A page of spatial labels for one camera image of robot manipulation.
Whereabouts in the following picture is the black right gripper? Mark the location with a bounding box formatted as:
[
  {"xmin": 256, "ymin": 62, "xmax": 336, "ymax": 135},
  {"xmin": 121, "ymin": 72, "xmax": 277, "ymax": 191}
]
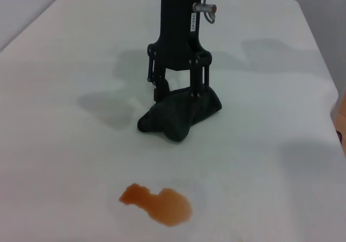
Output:
[{"xmin": 147, "ymin": 0, "xmax": 213, "ymax": 103}]

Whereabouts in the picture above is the dark blue rag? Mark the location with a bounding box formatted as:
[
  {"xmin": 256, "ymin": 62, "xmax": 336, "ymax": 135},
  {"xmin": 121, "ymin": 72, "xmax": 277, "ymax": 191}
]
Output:
[{"xmin": 137, "ymin": 87, "xmax": 223, "ymax": 143}]

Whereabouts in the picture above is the brown water stain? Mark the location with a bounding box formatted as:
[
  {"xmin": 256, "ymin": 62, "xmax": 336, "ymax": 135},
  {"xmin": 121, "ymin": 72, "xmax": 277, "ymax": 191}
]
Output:
[{"xmin": 118, "ymin": 183, "xmax": 193, "ymax": 227}]

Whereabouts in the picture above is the silver right gripper plug cable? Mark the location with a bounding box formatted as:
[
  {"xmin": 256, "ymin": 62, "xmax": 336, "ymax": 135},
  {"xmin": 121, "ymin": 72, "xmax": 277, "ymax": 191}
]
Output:
[{"xmin": 191, "ymin": 0, "xmax": 218, "ymax": 24}]

